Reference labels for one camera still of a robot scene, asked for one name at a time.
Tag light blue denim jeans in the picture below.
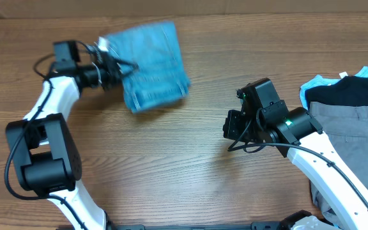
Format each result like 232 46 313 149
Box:
98 21 190 113

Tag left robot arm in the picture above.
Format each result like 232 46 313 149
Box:
4 43 138 229

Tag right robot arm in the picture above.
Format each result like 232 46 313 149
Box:
223 107 368 229

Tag light blue folded garment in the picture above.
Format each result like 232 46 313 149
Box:
299 66 368 110

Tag black folded garment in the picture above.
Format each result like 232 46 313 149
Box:
303 76 368 108

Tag grey folded trousers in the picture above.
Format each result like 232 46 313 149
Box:
308 100 368 226

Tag black base frame bar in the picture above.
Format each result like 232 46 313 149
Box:
107 210 328 230

